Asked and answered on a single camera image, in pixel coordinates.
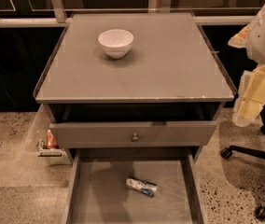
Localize grey top drawer with knob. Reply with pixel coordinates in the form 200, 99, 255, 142
49, 121, 216, 148

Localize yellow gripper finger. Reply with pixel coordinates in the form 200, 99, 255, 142
232, 64, 265, 127
228, 25, 249, 49

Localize metal railing frame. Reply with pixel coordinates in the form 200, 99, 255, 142
0, 0, 265, 27

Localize open grey middle drawer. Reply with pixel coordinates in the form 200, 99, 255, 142
62, 147, 208, 224

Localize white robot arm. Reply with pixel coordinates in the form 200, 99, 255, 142
228, 5, 265, 127

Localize white ceramic bowl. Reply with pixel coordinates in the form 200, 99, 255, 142
98, 29, 133, 59

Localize grey cabinet with glass top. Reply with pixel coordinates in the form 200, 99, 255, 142
33, 11, 238, 166

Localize red snack packet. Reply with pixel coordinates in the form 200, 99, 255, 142
46, 130, 57, 148

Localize clear plastic side bin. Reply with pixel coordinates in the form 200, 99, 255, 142
25, 105, 73, 165

